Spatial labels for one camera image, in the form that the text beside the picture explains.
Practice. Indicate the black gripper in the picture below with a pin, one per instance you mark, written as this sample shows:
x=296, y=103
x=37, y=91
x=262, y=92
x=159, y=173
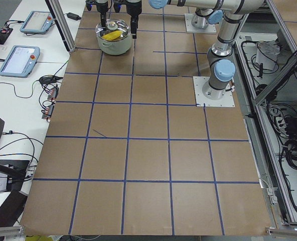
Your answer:
x=101, y=7
x=132, y=7

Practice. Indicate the glass pot lid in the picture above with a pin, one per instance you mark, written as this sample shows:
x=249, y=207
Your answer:
x=113, y=25

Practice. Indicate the yellow corn cob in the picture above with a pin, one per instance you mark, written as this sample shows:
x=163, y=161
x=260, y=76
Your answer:
x=112, y=36

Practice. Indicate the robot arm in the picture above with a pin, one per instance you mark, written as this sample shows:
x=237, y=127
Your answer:
x=233, y=13
x=213, y=16

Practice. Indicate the pale green cooking pot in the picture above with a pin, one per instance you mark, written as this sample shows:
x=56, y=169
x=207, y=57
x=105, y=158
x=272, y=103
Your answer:
x=115, y=48

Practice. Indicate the black power brick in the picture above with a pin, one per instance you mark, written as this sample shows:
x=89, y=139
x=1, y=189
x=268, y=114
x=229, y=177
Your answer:
x=73, y=16

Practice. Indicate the upper teach pendant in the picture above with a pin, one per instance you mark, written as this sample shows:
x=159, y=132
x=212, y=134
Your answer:
x=37, y=22

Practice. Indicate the teach pendant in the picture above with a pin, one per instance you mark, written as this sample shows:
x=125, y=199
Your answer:
x=20, y=61
x=37, y=22

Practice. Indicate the small black adapter left table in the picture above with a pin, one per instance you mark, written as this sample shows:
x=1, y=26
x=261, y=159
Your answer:
x=49, y=79

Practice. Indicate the lower teach pendant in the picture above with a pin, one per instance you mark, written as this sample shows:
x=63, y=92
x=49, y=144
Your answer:
x=20, y=61

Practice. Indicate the white bucket on shelf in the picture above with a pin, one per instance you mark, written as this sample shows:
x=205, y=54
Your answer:
x=267, y=53

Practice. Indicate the black laptop stand base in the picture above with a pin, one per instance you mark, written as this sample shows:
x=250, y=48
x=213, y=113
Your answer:
x=12, y=172

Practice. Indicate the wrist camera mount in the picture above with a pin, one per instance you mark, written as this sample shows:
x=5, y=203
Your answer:
x=89, y=4
x=117, y=5

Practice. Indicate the aluminium frame post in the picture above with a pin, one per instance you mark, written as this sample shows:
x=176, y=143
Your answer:
x=61, y=23

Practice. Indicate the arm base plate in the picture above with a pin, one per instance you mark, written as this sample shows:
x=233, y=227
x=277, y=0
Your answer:
x=197, y=24
x=206, y=96

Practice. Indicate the right side frame rail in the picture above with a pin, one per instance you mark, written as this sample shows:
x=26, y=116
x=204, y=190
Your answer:
x=273, y=97

